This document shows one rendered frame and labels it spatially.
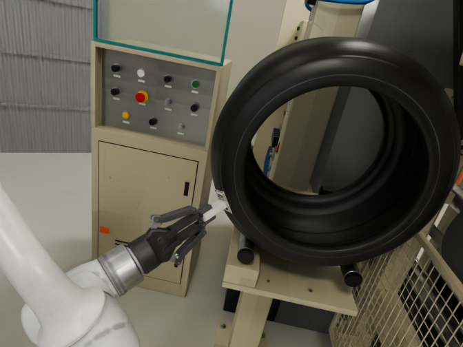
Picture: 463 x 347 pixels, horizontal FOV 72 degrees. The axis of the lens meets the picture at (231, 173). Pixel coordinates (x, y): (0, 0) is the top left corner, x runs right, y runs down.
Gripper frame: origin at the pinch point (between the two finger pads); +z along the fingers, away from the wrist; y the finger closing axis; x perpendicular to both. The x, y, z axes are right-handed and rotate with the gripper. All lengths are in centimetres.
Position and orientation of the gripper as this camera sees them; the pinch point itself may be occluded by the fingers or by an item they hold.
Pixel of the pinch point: (212, 210)
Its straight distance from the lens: 76.1
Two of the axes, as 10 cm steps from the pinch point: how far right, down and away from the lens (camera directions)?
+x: 5.5, 1.1, -8.3
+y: 3.4, 8.8, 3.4
